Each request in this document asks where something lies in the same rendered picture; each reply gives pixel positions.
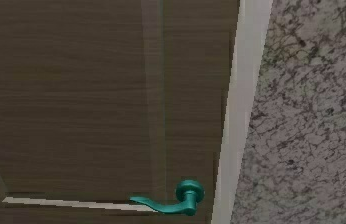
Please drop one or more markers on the dark brown wooden door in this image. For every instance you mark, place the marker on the dark brown wooden door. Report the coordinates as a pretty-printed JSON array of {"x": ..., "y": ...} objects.
[{"x": 67, "y": 100}]

